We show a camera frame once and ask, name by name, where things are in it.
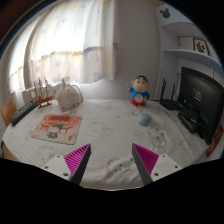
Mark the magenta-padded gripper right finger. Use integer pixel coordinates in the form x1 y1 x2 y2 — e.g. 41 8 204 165
131 143 183 186

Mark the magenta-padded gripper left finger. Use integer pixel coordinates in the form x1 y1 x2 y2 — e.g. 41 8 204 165
42 143 92 186

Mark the light blue computer mouse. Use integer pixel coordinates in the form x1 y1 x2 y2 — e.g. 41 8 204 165
137 112 153 127

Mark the white cartoon-print tablecloth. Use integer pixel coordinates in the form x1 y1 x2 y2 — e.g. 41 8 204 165
1 98 214 191

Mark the black box device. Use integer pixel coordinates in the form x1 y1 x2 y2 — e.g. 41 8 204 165
177 108 209 134

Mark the black router with antennas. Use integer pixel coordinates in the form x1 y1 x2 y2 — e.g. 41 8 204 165
159 77 184 111

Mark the large white conch shell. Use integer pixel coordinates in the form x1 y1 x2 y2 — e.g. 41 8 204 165
54 77 84 112

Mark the cartoon boy clock figurine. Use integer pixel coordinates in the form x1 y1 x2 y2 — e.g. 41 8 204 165
126 74 151 108

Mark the red book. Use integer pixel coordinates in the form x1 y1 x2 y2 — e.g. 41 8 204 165
205 123 224 158

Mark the wooden model sailing ship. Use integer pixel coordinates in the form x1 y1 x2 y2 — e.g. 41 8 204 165
32 77 56 110

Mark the black keyboard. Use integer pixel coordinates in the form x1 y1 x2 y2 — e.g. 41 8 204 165
9 99 40 127

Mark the orange wooden chair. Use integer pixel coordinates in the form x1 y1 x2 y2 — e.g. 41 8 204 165
0 97 18 127

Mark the black monitor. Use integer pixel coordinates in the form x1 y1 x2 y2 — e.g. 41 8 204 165
178 66 224 146

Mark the white star-print curtain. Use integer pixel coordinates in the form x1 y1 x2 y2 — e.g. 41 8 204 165
9 0 119 94

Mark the white wall shelf unit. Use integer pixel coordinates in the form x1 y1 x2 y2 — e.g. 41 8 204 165
153 3 224 101

